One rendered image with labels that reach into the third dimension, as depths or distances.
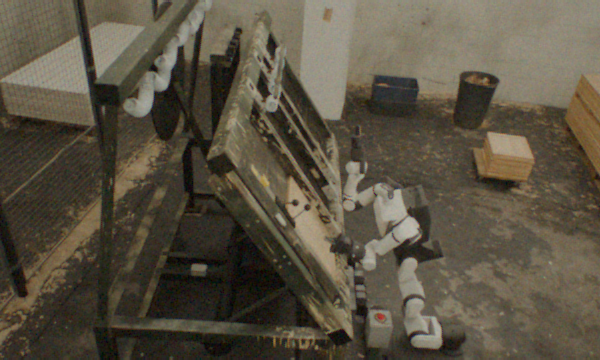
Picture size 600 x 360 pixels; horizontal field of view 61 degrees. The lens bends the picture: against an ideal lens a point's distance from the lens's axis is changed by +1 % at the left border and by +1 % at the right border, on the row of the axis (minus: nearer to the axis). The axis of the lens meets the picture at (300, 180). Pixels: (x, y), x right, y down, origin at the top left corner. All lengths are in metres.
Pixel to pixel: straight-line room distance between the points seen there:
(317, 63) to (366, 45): 1.51
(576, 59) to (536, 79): 0.55
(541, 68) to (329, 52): 3.28
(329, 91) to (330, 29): 0.80
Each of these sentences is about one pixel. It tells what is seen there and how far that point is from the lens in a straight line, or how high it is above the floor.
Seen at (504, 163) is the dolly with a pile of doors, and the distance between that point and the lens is 5.90.
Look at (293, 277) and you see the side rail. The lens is 2.54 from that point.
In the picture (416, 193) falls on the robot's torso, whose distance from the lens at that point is 2.96.
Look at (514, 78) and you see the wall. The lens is 8.22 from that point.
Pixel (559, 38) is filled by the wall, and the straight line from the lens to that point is 8.16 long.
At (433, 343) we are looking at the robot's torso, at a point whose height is 0.29.
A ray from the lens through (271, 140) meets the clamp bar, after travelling 2.92.
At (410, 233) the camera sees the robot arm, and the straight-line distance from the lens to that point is 2.48.
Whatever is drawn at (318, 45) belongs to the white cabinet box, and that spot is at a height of 0.98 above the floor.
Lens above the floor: 3.01
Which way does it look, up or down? 33 degrees down
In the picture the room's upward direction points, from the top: 5 degrees clockwise
